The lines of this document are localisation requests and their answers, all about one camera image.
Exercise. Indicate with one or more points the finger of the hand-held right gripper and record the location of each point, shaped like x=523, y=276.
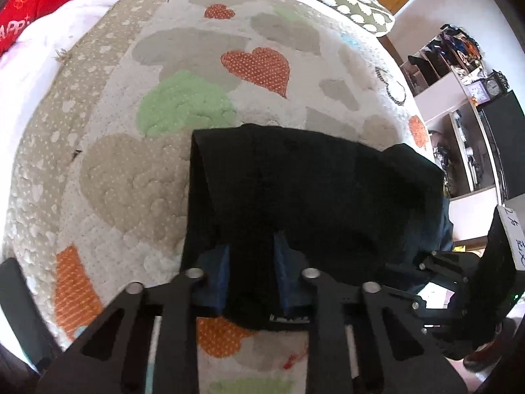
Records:
x=434, y=316
x=449, y=264

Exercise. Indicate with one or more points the heart-patterned quilt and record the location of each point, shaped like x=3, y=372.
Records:
x=123, y=172

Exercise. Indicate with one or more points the white shelf unit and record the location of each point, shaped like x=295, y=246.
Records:
x=463, y=139

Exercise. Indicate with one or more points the red printed blanket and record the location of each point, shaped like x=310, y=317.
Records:
x=33, y=0

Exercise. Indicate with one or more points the black ornate clock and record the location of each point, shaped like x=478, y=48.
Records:
x=495, y=85

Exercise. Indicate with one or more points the black pants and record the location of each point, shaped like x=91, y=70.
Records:
x=307, y=180

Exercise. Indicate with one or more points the pink square clock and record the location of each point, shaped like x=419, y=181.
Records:
x=479, y=92

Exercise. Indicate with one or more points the olive patterned pillow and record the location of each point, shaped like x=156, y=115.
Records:
x=352, y=4

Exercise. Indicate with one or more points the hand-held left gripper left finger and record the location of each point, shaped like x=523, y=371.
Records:
x=222, y=279

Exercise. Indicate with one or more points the black cabinet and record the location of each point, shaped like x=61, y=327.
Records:
x=506, y=143

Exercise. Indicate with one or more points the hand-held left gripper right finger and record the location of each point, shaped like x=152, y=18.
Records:
x=283, y=273

